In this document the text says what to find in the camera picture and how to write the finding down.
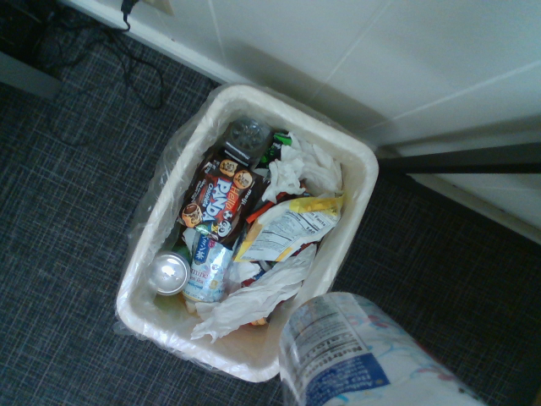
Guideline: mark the cream plastic trash bin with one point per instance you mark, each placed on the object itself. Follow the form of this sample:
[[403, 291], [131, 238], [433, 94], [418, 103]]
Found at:
[[253, 351]]

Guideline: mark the light blue drink bottle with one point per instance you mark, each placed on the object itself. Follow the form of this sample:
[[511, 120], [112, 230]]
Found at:
[[209, 270]]

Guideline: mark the crumpled white tissue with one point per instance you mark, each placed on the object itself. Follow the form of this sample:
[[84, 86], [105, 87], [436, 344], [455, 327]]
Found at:
[[262, 296], [304, 169]]

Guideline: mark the wooden table black metal frame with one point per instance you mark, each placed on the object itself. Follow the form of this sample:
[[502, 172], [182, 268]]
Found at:
[[465, 160]]

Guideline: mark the silver aluminium can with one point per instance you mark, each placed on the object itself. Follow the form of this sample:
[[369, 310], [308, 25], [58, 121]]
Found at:
[[169, 274]]

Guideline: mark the green candy wrapper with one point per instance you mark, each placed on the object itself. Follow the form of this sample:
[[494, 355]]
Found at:
[[274, 148]]

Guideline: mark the white floral drink can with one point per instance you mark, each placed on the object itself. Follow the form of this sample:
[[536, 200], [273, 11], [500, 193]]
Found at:
[[372, 359]]

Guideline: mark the clear plastic bin liner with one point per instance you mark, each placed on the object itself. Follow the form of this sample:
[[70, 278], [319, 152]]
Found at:
[[160, 169]]

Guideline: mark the yellow nutrition label snack bag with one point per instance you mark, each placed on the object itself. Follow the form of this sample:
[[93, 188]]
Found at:
[[287, 228]]

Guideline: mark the Hello Panda snack packet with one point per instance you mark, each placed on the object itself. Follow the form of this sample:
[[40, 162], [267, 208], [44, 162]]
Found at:
[[220, 194]]

